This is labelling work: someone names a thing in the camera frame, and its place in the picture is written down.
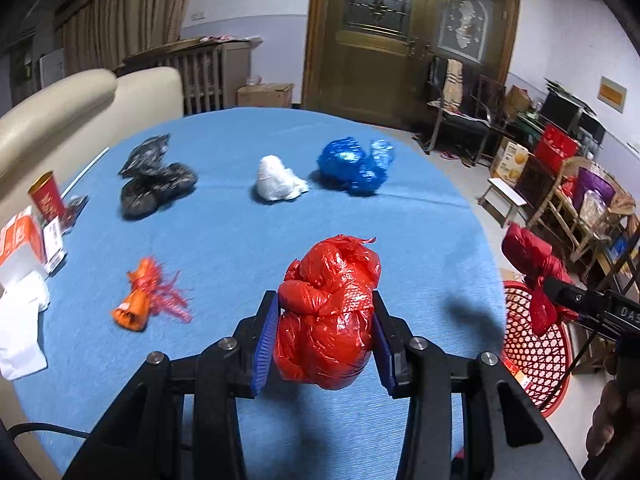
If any blue tablecloth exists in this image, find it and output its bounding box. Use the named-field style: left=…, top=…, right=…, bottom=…
left=12, top=106, right=509, bottom=480

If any wooden radiator cabinet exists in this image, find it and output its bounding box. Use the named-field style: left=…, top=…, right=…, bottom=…
left=117, top=36, right=254, bottom=115

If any white barcode medicine box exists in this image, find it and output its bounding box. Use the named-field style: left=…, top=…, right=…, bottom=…
left=42, top=217, right=66, bottom=274

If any yellow printed carton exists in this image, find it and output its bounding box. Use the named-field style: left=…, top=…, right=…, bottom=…
left=489, top=138, right=529, bottom=188

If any orange wrapper with red string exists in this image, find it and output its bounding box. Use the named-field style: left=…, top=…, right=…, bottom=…
left=111, top=257, right=192, bottom=332

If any orange white tissue pack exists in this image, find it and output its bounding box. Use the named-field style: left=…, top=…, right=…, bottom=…
left=0, top=206, right=48, bottom=288

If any dark red plastic bag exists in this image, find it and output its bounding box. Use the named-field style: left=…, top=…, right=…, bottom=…
left=501, top=222, right=578, bottom=337

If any white plastic bag ball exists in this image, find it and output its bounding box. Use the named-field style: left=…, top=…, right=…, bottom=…
left=255, top=155, right=309, bottom=202

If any black plastic bag bundle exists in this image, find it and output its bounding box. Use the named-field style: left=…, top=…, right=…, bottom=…
left=118, top=133, right=198, bottom=220

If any red mesh trash basket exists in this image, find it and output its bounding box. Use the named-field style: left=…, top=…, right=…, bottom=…
left=501, top=281, right=573, bottom=417

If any red paper cup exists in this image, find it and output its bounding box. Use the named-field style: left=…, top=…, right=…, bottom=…
left=28, top=171, right=65, bottom=222

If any brown curtain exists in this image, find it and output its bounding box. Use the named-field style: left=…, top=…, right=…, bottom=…
left=54, top=0, right=190, bottom=75

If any metal folding chair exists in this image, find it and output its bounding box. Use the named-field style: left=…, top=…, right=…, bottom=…
left=420, top=55, right=506, bottom=167

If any dark red foil packet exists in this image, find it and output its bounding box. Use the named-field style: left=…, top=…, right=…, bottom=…
left=61, top=195, right=89, bottom=233

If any blue plastic bag bundle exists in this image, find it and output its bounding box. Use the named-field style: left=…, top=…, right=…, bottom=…
left=317, top=136, right=395, bottom=196

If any cream leather sofa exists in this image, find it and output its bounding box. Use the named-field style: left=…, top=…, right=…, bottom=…
left=0, top=65, right=186, bottom=480

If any person's hand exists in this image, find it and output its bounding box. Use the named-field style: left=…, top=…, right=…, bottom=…
left=586, top=380, right=623, bottom=456

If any cardboard box on floor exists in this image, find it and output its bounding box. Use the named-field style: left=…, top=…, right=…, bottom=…
left=236, top=84, right=294, bottom=108

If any red plastic bag ball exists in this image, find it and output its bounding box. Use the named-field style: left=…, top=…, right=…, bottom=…
left=273, top=234, right=381, bottom=390

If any brown wooden door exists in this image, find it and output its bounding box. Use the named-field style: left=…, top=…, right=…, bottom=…
left=302, top=0, right=520, bottom=128

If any black cable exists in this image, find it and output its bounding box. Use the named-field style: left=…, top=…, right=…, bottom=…
left=6, top=421, right=194, bottom=453

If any white tissue stack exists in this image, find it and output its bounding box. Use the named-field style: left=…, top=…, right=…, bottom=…
left=0, top=271, right=50, bottom=382

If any wicker chair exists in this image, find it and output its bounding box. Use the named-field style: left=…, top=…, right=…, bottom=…
left=527, top=156, right=637, bottom=263

